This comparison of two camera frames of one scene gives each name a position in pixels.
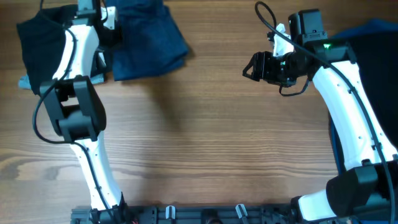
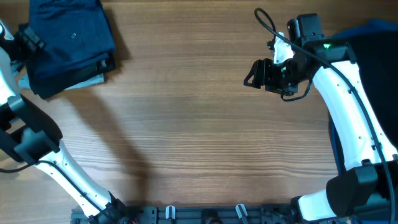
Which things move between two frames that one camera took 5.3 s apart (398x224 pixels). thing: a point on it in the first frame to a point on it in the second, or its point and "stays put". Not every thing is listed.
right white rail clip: (239, 212) stays put
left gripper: (101, 50) to (31, 38)
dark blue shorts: (151, 42) to (75, 32)
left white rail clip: (173, 211) stays put
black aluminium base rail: (120, 214) stays put
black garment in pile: (377, 59) stays put
